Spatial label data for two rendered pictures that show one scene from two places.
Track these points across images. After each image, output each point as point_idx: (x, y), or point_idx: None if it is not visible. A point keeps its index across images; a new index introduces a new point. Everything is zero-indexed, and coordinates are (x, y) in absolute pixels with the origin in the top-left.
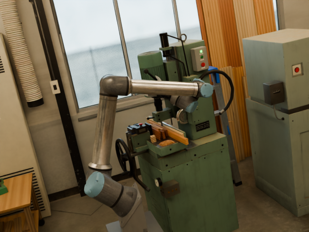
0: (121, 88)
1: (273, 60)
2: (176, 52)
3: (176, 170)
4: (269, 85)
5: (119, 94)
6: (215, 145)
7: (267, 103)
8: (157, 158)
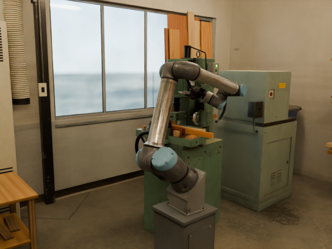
0: (194, 71)
1: (254, 85)
2: (197, 62)
3: (193, 163)
4: (256, 102)
5: (190, 77)
6: (216, 145)
7: (251, 117)
8: (182, 149)
